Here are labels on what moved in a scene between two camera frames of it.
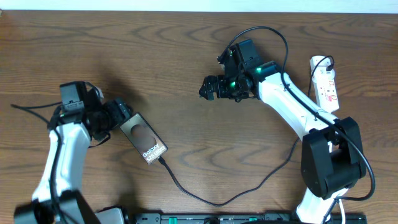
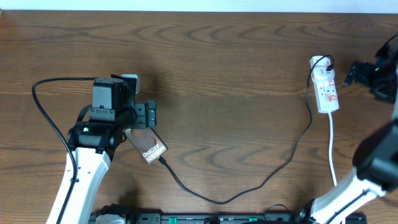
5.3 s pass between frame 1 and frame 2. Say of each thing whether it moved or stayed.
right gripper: moved
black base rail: stayed
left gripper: moved
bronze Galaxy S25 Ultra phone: stayed
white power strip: stayed
